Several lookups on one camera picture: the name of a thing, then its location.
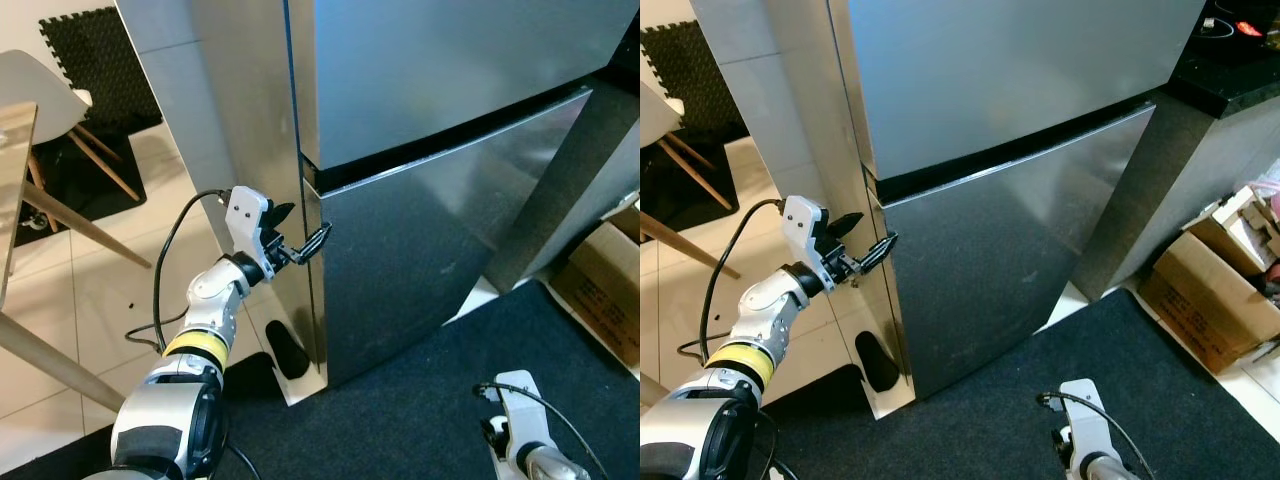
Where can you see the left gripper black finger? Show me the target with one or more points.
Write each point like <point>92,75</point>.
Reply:
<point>878,254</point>
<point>844,226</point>
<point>312,244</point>
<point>278,216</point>

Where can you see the silver tall fridge door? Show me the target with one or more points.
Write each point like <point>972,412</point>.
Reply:
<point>420,260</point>
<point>1000,270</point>

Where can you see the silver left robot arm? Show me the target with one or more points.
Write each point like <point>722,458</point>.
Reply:
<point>195,350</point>
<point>755,360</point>

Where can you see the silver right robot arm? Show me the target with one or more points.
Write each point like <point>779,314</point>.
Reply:
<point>1115,470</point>
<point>555,466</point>

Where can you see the black fridge foot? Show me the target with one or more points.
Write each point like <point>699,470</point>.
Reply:
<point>878,362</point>
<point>290,350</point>

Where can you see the wooden table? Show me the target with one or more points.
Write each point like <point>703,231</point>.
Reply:
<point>15,190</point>
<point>675,240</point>

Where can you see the dark blue carpet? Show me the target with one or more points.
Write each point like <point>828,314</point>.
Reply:
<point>400,420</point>
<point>1000,430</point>

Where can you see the white chair with wooden legs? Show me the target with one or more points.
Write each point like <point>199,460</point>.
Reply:
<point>35,95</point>
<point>655,110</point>

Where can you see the silver freezer door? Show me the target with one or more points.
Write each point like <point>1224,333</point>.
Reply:
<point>1020,80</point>
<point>450,70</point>

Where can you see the brown cardboard box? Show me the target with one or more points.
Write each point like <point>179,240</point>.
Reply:
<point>1195,300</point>
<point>600,290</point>

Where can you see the open cardboard box with clutter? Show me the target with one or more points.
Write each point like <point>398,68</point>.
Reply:
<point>1240,225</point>

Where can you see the small red object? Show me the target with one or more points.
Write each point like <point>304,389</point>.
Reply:
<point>1250,29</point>

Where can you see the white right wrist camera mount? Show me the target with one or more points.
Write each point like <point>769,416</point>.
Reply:
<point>517,405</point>
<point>1082,415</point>

